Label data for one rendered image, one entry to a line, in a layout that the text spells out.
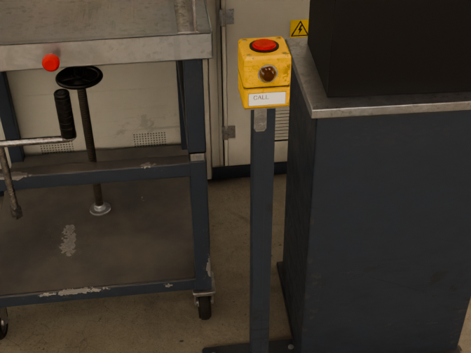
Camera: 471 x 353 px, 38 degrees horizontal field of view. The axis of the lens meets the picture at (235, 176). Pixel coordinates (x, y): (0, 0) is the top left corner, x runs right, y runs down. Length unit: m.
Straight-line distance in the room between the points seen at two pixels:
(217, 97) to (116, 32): 0.88
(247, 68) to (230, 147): 1.16
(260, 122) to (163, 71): 0.96
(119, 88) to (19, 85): 0.30
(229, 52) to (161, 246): 0.64
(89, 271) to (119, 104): 0.62
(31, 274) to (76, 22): 0.70
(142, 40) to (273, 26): 0.81
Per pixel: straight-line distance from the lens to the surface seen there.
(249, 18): 2.08
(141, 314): 1.92
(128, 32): 1.38
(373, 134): 1.36
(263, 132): 1.24
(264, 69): 1.14
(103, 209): 1.99
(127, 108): 2.21
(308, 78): 1.40
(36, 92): 2.20
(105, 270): 1.81
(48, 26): 1.44
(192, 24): 1.39
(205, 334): 1.86
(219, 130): 2.27
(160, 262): 1.81
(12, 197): 1.54
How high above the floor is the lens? 1.40
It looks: 36 degrees down
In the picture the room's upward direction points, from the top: 1 degrees counter-clockwise
